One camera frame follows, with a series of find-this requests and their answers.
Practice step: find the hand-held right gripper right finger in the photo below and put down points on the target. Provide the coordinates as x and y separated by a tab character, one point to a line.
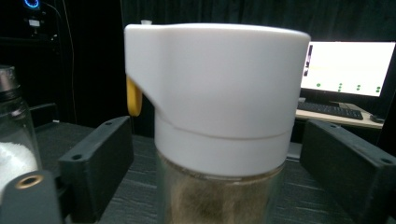
345	168

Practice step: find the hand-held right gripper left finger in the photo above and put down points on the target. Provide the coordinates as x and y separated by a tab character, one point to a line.
93	168

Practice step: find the silver-lid glass jar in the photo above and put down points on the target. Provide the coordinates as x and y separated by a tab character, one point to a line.
12	130

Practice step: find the white-lid glass seasoning jar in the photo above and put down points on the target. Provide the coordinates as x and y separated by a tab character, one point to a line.
218	93

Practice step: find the wooden desk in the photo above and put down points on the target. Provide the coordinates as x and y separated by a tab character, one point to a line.
339	119

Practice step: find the black computer mouse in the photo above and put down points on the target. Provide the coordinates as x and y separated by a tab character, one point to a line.
376	118

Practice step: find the black keyboard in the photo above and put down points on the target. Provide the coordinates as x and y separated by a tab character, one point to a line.
330	109

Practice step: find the computer monitor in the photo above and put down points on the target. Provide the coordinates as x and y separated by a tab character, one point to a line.
348	68

